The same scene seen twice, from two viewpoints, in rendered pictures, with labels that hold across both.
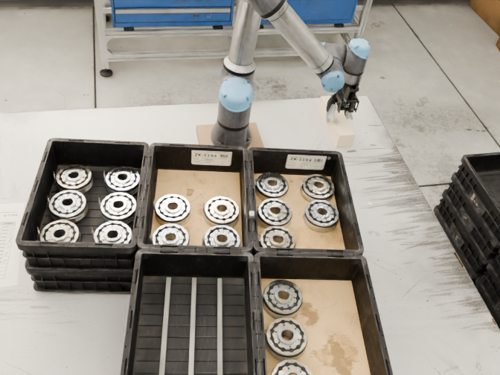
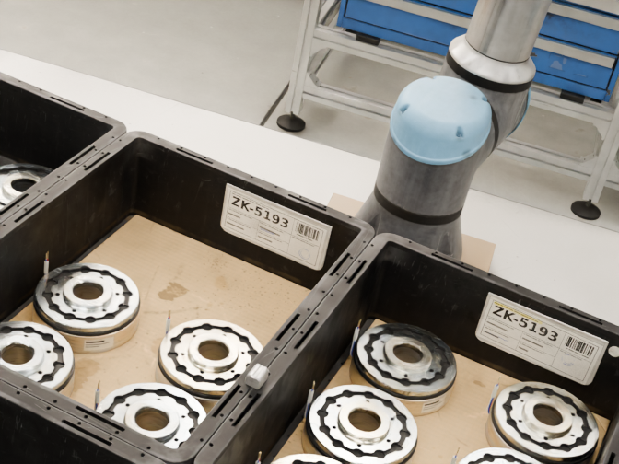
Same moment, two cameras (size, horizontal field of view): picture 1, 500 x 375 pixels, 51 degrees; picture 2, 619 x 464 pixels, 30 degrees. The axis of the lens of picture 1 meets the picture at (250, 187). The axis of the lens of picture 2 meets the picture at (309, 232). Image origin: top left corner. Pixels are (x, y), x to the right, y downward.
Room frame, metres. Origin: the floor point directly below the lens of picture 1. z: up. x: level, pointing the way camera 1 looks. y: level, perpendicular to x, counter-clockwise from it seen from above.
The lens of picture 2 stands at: (0.31, -0.36, 1.60)
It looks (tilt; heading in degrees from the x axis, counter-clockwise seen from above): 35 degrees down; 27
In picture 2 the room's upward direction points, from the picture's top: 12 degrees clockwise
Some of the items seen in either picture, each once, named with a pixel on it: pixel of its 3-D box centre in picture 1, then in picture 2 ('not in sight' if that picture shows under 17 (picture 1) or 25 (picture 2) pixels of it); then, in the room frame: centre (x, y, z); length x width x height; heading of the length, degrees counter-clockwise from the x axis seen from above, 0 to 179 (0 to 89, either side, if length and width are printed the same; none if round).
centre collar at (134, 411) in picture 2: (222, 238); (151, 421); (0.90, 0.06, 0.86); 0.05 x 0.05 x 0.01
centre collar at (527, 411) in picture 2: (318, 184); (547, 416); (1.16, -0.21, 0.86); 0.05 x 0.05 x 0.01
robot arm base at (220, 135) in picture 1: (232, 128); (411, 220); (1.47, 0.10, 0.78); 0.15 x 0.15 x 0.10
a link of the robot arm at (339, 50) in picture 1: (329, 56); not in sight; (1.61, -0.20, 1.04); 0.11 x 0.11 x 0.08; 5
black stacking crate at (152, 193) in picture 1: (196, 206); (148, 318); (0.99, 0.14, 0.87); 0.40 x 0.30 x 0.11; 9
